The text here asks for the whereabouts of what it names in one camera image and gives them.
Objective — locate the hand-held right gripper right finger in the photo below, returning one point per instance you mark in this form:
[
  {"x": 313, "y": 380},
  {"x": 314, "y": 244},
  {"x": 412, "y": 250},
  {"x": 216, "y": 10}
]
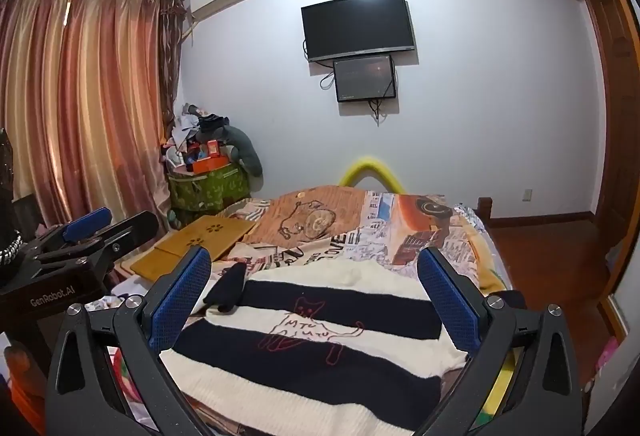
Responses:
[{"x": 447, "y": 301}]

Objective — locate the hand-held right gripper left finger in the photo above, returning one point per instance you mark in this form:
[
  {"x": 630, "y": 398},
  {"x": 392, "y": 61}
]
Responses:
[{"x": 180, "y": 301}]

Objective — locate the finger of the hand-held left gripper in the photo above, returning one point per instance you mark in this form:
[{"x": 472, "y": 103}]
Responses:
[
  {"x": 87, "y": 221},
  {"x": 127, "y": 228}
]

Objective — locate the cream and black striped sweater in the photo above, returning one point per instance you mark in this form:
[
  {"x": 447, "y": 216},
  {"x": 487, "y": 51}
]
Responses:
[{"x": 300, "y": 296}]

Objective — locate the small black garment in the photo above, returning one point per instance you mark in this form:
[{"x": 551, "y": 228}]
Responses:
[{"x": 227, "y": 288}]

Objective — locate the white bag with tag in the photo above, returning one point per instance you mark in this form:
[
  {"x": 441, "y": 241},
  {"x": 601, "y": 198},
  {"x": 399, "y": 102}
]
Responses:
[{"x": 122, "y": 288}]

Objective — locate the bamboo folding lap desk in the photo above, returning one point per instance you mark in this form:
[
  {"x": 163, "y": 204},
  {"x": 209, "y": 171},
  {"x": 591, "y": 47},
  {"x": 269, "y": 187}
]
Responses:
[{"x": 210, "y": 231}]

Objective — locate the green patterned storage bag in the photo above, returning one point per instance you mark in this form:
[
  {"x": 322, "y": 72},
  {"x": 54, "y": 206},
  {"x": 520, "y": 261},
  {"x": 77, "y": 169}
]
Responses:
[{"x": 210, "y": 188}]

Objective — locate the printed blanket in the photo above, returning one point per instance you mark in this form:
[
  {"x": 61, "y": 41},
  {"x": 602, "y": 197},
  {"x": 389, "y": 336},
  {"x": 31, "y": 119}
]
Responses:
[{"x": 375, "y": 236}]

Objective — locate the yellow bed sheet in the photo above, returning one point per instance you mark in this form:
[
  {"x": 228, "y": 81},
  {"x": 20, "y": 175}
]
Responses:
[{"x": 495, "y": 393}]

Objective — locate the orange box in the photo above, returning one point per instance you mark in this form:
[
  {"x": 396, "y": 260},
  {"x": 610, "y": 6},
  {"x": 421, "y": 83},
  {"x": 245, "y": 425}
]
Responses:
[{"x": 210, "y": 165}]

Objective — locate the orange object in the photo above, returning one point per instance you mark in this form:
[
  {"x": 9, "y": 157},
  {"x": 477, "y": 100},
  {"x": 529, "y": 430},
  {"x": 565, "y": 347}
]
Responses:
[{"x": 20, "y": 403}]

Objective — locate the pink striped cloth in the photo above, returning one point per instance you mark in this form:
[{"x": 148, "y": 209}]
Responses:
[{"x": 242, "y": 209}]

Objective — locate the pile of clutter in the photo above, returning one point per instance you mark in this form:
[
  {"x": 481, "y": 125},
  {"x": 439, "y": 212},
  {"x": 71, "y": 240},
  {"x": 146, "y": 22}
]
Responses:
[{"x": 187, "y": 131}]

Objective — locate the orange striped curtain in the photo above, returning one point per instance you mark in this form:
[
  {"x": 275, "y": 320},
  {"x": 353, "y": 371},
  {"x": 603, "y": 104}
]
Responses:
[{"x": 75, "y": 106}]

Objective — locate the grey plush toy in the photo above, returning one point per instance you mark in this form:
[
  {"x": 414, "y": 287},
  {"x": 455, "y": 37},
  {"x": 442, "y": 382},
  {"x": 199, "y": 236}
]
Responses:
[{"x": 245, "y": 149}]

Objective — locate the yellow foam noodle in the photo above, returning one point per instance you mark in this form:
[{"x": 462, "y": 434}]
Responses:
[{"x": 367, "y": 164}]

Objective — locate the brown patterned curtain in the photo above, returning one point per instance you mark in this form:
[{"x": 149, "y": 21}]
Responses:
[{"x": 171, "y": 46}]

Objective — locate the small black monitor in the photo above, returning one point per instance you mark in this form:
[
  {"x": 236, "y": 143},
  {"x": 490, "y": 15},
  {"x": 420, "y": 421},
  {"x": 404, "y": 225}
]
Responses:
[{"x": 365, "y": 79}]

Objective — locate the wooden door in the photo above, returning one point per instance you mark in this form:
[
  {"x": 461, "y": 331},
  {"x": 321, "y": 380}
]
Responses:
[{"x": 607, "y": 116}]

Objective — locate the wooden bed post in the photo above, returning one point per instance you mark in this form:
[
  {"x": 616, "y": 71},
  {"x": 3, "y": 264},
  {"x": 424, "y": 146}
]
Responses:
[{"x": 484, "y": 208}]

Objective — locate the white wall socket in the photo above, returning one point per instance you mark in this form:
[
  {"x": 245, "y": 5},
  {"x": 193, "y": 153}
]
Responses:
[{"x": 526, "y": 194}]

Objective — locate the black wall television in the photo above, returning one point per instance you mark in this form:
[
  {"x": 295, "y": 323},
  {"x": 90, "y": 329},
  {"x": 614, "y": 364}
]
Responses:
[{"x": 357, "y": 24}]

